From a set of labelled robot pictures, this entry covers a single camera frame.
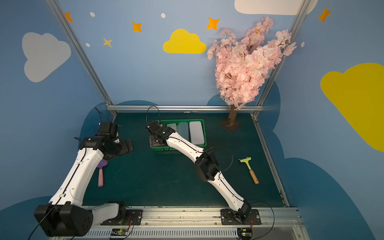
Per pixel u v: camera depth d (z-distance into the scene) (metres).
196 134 1.01
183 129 1.07
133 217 0.74
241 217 0.64
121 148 0.70
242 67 0.65
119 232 0.72
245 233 0.73
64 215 0.37
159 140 0.67
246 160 0.93
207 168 0.59
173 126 1.11
